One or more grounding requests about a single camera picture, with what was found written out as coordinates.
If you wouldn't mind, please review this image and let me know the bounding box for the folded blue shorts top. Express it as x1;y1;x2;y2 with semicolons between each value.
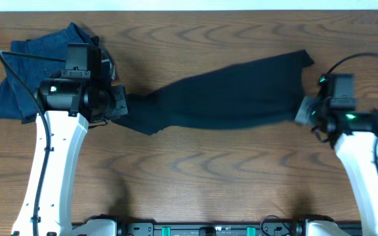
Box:
5;23;99;119

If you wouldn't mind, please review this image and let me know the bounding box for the folded blue garment bottom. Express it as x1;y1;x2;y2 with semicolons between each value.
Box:
0;78;22;120

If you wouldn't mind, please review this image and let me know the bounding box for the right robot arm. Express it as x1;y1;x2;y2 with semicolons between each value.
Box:
295;73;378;235

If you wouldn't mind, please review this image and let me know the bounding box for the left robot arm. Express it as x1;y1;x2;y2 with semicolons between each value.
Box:
11;43;128;236

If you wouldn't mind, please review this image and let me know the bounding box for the black t-shirt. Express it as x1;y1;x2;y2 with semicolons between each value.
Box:
114;50;314;135

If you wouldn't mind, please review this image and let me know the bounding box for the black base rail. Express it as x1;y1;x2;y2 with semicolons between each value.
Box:
70;214;364;236

